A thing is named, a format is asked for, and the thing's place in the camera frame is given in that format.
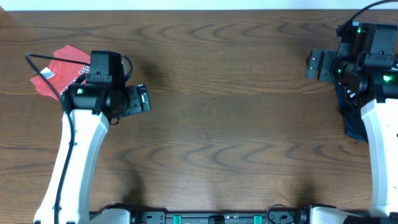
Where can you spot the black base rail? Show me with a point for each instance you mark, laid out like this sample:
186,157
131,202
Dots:
276,214

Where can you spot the black patterned sports jersey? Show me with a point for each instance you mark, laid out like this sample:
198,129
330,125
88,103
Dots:
351,99

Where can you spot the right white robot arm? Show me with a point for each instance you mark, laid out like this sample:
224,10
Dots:
366,86

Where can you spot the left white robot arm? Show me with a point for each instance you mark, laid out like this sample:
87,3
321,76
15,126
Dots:
90,109

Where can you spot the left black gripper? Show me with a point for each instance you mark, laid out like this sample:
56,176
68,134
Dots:
137,105

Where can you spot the dark blue clothes pile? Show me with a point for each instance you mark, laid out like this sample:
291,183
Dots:
353,124

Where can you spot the red folded t-shirt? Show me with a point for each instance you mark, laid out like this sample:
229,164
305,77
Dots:
61,74

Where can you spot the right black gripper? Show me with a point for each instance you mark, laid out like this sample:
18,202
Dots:
328,58

